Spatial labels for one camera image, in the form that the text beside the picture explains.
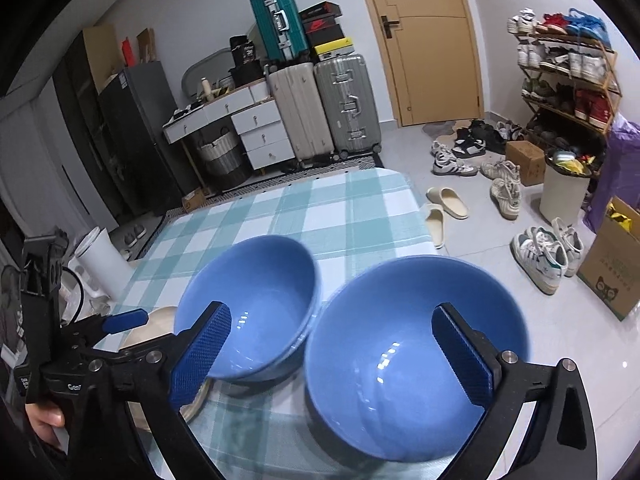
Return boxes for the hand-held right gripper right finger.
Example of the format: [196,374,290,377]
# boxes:
[431,302,598,480]

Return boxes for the beige suitcase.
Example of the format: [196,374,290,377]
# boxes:
[266,61,335,163]

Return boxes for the oval grey mirror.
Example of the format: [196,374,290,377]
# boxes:
[181,47,236,98]

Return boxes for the pair of grey shoes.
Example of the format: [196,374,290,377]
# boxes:
[121,223,147,249]

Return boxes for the large printed cardboard box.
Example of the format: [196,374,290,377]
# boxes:
[576,196,640,322]

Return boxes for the teal checked tablecloth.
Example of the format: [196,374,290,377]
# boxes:
[92,167,506,480]

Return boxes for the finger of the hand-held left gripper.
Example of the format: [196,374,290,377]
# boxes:
[65,311,149,356]

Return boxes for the black refrigerator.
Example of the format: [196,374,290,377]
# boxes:
[97,60,201,216]

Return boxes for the grey door mat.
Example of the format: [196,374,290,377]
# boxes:
[422,120,468,139]

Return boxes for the beige slipper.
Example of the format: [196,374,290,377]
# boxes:
[426,186,470,219]
[422,203,447,249]

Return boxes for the white drawer dresser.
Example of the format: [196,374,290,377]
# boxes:
[164,79,296,171]

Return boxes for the blue bowl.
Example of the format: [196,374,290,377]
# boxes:
[174,234,321,376]
[210,305,321,385]
[304,255,531,463]

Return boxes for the white trash bin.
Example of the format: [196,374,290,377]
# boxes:
[539,149,598,233]

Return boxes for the brown cardboard box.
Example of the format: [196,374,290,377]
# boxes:
[505,140,548,187]

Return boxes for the wooden door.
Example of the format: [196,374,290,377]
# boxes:
[352,0,485,127]

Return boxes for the bamboo shoe rack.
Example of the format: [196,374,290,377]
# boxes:
[507,7,622,161]

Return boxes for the white electric kettle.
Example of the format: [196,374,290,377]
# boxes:
[67,226,133,311]

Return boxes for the small cardboard box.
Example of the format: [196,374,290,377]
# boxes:
[181,190,208,213]

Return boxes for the group of loose sneakers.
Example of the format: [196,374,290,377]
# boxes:
[430,119,586,295]

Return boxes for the beige round plate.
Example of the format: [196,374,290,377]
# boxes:
[120,306,216,432]

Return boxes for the purple plastic bag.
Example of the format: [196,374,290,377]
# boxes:
[582,115,640,233]

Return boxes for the teal suitcase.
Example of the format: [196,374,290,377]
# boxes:
[250,0,309,66]

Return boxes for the silver suitcase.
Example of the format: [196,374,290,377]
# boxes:
[314,54,383,156]

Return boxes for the black cable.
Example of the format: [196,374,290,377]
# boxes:
[62,267,85,322]

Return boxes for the black bag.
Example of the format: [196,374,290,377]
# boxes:
[229,35,264,87]

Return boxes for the striped floor rug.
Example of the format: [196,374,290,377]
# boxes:
[165,152,386,221]

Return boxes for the rows of stored shoes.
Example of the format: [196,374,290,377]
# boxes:
[507,7,618,128]

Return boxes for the person's left hand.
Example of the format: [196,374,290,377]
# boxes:
[25,404,67,445]

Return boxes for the woven laundry basket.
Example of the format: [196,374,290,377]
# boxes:
[195,130,253,191]

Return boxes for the yellow and black shoe box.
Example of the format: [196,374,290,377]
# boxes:
[312,37,353,59]

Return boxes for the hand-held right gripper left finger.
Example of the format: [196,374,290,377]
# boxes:
[70,301,233,480]

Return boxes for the black and red shoe box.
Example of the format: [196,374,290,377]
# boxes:
[305,16,346,47]

